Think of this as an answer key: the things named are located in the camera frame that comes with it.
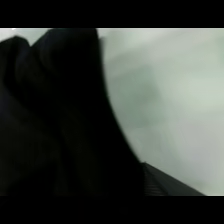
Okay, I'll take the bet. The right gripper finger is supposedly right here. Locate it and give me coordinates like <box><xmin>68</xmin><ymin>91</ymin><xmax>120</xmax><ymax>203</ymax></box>
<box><xmin>143</xmin><ymin>161</ymin><xmax>205</xmax><ymax>197</ymax></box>

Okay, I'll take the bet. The black garment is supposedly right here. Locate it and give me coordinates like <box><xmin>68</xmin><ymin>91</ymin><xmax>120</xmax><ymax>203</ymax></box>
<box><xmin>0</xmin><ymin>28</ymin><xmax>148</xmax><ymax>197</ymax></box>

